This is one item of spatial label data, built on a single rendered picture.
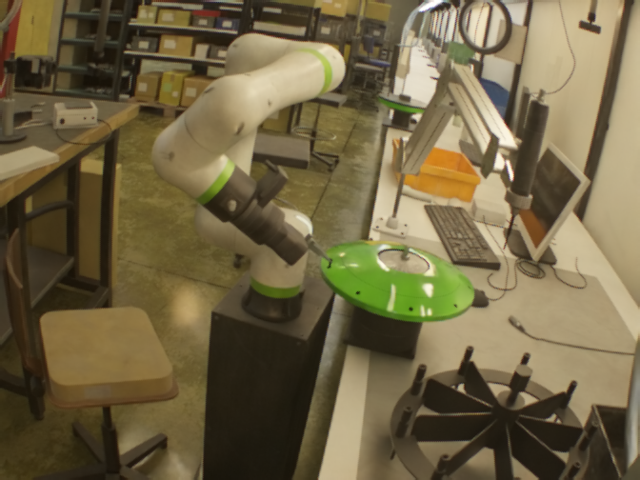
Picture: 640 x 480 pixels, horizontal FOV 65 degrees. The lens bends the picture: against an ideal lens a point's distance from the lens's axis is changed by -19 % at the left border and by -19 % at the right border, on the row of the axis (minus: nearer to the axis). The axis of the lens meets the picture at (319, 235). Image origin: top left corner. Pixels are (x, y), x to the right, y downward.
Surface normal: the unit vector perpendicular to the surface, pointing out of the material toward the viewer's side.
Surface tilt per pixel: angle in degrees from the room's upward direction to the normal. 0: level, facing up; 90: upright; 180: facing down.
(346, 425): 0
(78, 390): 90
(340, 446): 0
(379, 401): 0
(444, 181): 94
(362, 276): 21
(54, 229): 90
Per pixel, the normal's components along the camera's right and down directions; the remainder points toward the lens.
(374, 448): 0.18, -0.91
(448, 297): 0.40, -0.68
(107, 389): 0.47, 0.42
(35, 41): -0.14, 0.36
